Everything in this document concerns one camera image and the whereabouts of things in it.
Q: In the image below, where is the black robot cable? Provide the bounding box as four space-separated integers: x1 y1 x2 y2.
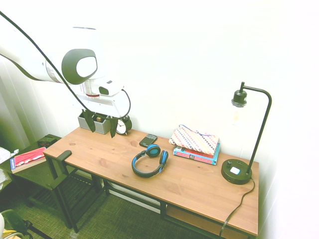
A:
0 10 132 118

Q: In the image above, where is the blue cover book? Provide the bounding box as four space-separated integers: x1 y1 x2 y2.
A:
173 142 222 166

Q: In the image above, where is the striped patterned fabric pouch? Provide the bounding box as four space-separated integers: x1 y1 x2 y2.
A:
168 124 220 156

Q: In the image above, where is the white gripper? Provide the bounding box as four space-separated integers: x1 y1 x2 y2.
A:
74 91 131 139

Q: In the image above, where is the black twin-bell alarm clock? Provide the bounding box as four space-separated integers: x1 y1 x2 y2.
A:
115 115 133 136

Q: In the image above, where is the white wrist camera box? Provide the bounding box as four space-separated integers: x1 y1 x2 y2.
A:
98 79 125 97

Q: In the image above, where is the black headphone hook bracket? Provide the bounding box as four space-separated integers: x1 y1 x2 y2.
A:
49 150 73 191

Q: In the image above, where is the black bag on floor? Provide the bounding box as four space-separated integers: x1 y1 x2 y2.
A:
0 209 34 239

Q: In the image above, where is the wooden desk with black frame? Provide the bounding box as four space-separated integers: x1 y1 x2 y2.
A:
43 126 260 239

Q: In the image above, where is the black desk lamp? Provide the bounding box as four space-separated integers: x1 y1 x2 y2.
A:
221 81 273 185

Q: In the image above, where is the red cover book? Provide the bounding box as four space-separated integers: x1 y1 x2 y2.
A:
177 146 218 158

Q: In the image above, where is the grey fabric desk organizer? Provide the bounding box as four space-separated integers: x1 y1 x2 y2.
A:
77 112 112 135

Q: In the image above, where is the clear glass light bulb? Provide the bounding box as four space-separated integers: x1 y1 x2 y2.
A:
231 103 244 125

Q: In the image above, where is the white crumpled plastic wrap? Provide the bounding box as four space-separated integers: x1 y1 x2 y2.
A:
0 146 20 191

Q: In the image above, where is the black lamp power cable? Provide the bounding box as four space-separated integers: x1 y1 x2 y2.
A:
218 177 256 237

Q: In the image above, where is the red and blue book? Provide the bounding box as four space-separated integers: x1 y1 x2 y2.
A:
9 146 48 174

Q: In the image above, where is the small dark box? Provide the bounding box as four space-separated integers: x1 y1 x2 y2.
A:
37 135 58 148

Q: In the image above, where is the black and blue headphone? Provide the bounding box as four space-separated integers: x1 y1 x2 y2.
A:
131 143 169 178

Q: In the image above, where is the black chair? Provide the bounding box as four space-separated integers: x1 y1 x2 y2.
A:
0 134 107 226

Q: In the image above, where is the black smartphone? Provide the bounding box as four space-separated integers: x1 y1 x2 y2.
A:
139 133 159 148

